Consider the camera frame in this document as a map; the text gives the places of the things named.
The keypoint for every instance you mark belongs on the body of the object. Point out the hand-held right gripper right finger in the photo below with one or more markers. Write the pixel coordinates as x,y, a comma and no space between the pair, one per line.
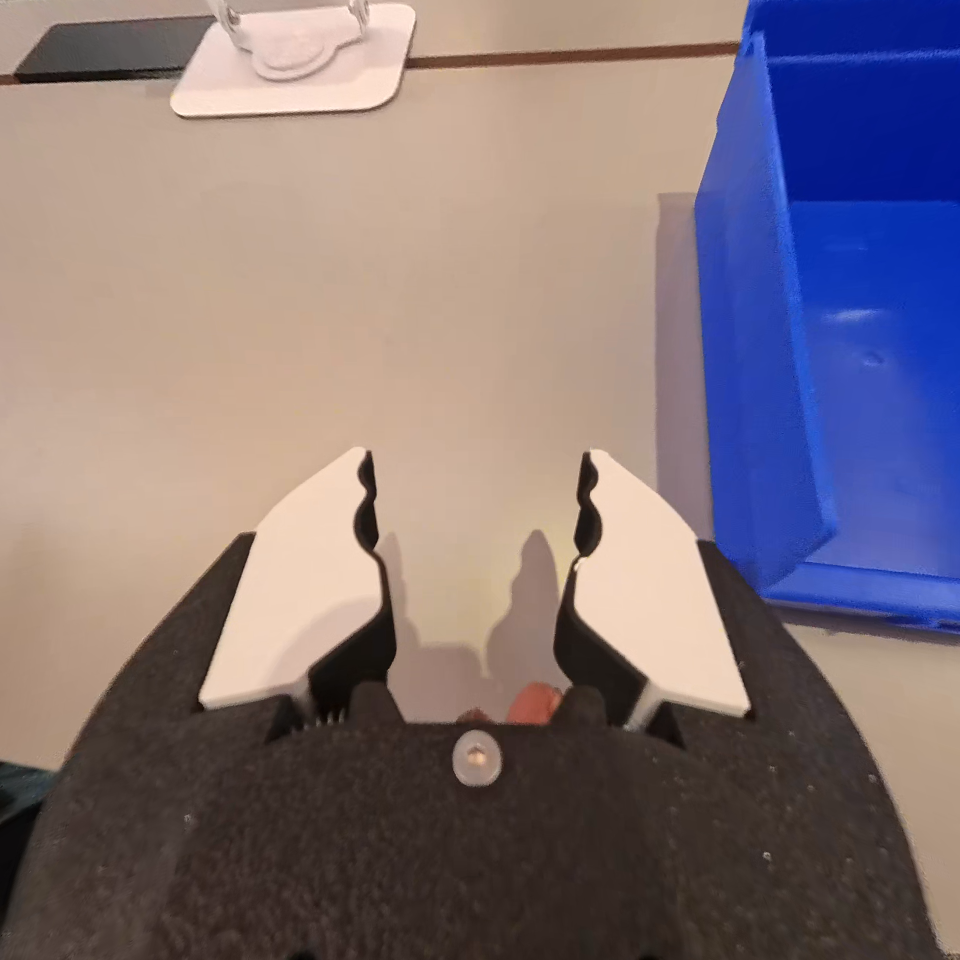
652,600

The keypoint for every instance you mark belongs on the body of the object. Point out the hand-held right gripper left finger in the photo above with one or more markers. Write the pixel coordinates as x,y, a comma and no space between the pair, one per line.
300,592

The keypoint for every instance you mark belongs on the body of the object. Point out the blue plastic bin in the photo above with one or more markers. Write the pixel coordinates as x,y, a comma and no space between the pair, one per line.
750,375

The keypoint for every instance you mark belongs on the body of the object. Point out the person's right hand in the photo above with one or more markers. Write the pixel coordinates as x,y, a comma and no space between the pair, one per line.
534,701

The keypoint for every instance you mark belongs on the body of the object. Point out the white laptop stand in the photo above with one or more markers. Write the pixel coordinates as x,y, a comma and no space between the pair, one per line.
300,82

